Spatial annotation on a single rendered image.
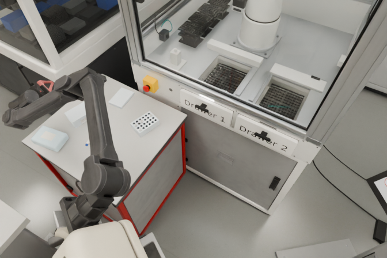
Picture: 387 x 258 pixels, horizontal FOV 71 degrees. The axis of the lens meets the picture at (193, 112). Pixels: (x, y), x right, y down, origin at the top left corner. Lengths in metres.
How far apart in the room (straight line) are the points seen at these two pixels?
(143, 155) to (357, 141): 1.89
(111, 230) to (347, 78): 0.81
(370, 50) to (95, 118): 0.81
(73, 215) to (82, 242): 0.21
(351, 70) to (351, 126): 1.79
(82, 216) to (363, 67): 0.89
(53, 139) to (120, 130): 0.31
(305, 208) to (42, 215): 1.84
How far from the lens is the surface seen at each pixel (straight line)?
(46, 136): 1.52
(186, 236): 1.99
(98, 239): 0.60
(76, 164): 1.42
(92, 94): 0.89
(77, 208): 0.78
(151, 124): 1.41
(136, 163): 1.35
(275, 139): 1.30
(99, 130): 0.81
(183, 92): 1.37
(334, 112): 1.11
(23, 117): 1.22
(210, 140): 1.61
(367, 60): 0.96
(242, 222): 2.04
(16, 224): 1.41
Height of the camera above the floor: 1.92
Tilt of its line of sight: 51 degrees down
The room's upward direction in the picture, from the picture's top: 1 degrees clockwise
